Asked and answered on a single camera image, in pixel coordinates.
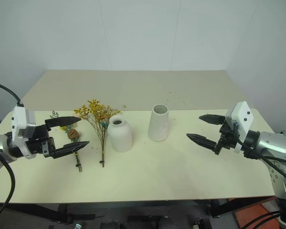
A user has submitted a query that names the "black cable under arm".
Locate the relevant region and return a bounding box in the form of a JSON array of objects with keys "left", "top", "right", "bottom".
[{"left": 242, "top": 209, "right": 282, "bottom": 229}]

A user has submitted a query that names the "brown dried flower bunch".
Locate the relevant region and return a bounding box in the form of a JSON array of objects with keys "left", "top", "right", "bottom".
[{"left": 49, "top": 110, "right": 83, "bottom": 173}]

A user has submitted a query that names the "white tapered vase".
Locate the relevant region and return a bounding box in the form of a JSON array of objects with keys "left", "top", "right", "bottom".
[{"left": 148, "top": 104, "right": 170, "bottom": 142}]

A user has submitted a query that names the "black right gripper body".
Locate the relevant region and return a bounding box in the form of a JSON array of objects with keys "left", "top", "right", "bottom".
[{"left": 214, "top": 121, "right": 241, "bottom": 156}]

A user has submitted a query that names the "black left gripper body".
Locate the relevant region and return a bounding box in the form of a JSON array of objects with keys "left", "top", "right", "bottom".
[{"left": 25, "top": 124, "right": 56, "bottom": 158}]

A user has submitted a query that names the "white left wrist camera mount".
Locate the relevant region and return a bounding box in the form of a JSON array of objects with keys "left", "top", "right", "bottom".
[{"left": 10, "top": 105, "right": 37, "bottom": 160}]

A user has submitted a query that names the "black table frame brace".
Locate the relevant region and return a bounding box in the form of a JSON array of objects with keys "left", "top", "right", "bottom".
[
  {"left": 3, "top": 202, "right": 105, "bottom": 225},
  {"left": 209, "top": 197, "right": 276, "bottom": 218}
]

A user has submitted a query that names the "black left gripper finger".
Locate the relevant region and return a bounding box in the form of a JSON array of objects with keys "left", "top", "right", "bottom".
[
  {"left": 50, "top": 141, "right": 90, "bottom": 159},
  {"left": 44, "top": 116, "right": 82, "bottom": 131}
]

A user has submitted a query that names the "white round-shouldered vase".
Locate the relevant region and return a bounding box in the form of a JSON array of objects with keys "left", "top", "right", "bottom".
[{"left": 107, "top": 115, "right": 133, "bottom": 153}]

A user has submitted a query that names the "orange red object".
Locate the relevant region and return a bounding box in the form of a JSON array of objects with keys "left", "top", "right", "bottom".
[{"left": 235, "top": 197, "right": 281, "bottom": 229}]

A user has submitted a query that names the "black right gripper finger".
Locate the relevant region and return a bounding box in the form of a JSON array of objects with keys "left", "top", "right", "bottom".
[
  {"left": 198, "top": 114, "right": 226, "bottom": 125},
  {"left": 186, "top": 133, "right": 217, "bottom": 151}
]

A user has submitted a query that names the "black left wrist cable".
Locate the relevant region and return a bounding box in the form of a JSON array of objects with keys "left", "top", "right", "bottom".
[{"left": 0, "top": 80, "right": 24, "bottom": 108}]

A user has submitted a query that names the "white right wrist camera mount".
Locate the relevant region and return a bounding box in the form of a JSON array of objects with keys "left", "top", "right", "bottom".
[{"left": 225, "top": 101, "right": 255, "bottom": 153}]

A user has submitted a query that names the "yellow dried flower bunch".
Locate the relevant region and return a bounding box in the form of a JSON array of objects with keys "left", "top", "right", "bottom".
[{"left": 73, "top": 99, "right": 122, "bottom": 168}]

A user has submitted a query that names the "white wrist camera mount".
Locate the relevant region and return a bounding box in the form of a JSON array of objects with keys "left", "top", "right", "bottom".
[
  {"left": 10, "top": 105, "right": 37, "bottom": 160},
  {"left": 225, "top": 101, "right": 255, "bottom": 153}
]

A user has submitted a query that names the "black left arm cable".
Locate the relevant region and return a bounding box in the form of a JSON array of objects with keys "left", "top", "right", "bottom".
[{"left": 0, "top": 145, "right": 16, "bottom": 229}]

